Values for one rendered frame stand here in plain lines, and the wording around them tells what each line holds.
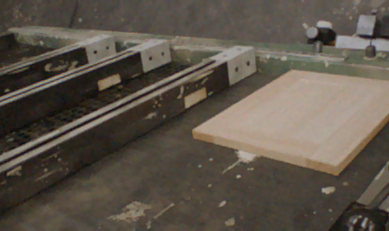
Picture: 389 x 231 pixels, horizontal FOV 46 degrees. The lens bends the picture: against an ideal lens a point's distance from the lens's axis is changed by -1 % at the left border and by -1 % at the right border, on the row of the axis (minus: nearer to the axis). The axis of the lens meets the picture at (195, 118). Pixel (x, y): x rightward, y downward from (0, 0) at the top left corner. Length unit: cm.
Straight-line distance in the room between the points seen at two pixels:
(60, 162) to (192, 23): 193
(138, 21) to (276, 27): 101
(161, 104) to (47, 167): 30
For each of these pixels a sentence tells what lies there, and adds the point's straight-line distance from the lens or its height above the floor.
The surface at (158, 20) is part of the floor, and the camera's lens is 289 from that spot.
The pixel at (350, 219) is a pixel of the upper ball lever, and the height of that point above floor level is 156.
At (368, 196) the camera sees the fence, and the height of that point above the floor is 133.
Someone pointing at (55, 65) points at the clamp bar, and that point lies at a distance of 155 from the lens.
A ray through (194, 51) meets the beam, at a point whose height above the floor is 90.
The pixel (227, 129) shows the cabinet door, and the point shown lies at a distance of 92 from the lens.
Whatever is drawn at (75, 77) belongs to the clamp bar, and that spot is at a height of 123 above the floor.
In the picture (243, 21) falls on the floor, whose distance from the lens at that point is 249.
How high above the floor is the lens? 197
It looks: 51 degrees down
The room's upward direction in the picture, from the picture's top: 77 degrees counter-clockwise
